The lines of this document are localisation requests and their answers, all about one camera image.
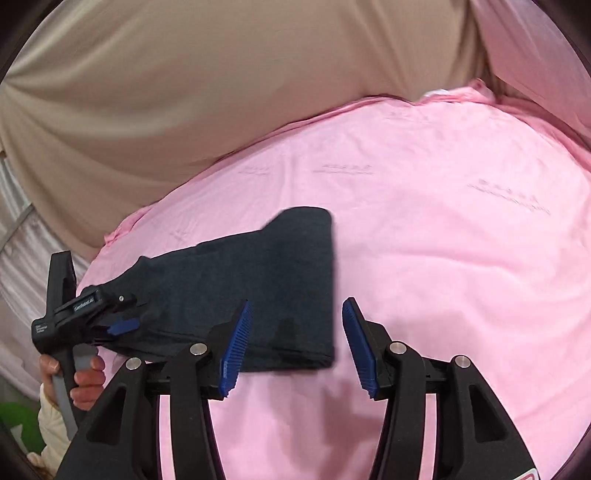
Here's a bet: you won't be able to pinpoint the dark grey pants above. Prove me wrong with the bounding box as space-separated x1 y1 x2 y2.
101 207 335 372

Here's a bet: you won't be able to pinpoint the cream left sleeve forearm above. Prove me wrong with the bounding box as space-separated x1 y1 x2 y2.
27 386 70 479

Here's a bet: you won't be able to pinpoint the white satin curtain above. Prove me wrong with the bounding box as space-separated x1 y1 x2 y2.
1 155 66 399

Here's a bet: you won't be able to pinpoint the pink bed sheet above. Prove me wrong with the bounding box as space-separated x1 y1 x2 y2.
82 82 590 479

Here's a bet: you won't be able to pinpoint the beige curtain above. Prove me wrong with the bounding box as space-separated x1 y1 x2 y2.
1 1 488 258

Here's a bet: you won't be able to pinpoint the pink pillow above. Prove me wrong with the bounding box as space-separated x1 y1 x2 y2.
471 1 590 138

